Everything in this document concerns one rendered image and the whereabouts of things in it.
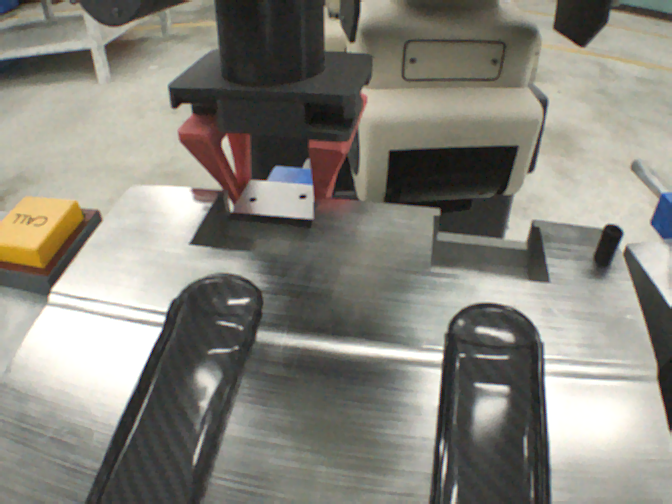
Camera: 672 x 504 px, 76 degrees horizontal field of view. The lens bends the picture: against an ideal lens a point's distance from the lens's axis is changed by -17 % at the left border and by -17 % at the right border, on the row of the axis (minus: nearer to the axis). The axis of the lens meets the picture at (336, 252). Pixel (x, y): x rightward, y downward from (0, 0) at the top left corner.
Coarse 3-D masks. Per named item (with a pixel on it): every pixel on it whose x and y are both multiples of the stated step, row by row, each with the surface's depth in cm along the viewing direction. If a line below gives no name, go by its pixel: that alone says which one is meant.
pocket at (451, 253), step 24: (432, 240) 25; (456, 240) 25; (480, 240) 25; (504, 240) 25; (528, 240) 24; (432, 264) 25; (456, 264) 25; (480, 264) 25; (504, 264) 25; (528, 264) 25
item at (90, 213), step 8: (80, 208) 37; (88, 216) 36; (80, 224) 36; (80, 232) 35; (72, 240) 34; (64, 248) 33; (56, 256) 33; (0, 264) 32; (8, 264) 32; (16, 264) 32; (48, 264) 32; (56, 264) 32; (24, 272) 32; (32, 272) 32; (40, 272) 32; (48, 272) 32
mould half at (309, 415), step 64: (128, 192) 26; (192, 192) 26; (128, 256) 22; (192, 256) 22; (256, 256) 22; (320, 256) 22; (384, 256) 22; (576, 256) 22; (64, 320) 20; (128, 320) 20; (320, 320) 19; (384, 320) 19; (448, 320) 19; (576, 320) 19; (640, 320) 18; (0, 384) 17; (64, 384) 17; (128, 384) 17; (256, 384) 17; (320, 384) 17; (384, 384) 17; (576, 384) 17; (640, 384) 16; (0, 448) 15; (64, 448) 15; (256, 448) 16; (320, 448) 16; (384, 448) 15; (576, 448) 15; (640, 448) 15
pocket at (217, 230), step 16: (224, 208) 26; (208, 224) 25; (224, 224) 27; (240, 224) 27; (256, 224) 26; (272, 224) 26; (288, 224) 26; (304, 224) 26; (192, 240) 23; (208, 240) 25; (224, 240) 27; (240, 240) 27; (256, 240) 27; (272, 240) 27; (288, 240) 27; (304, 240) 26
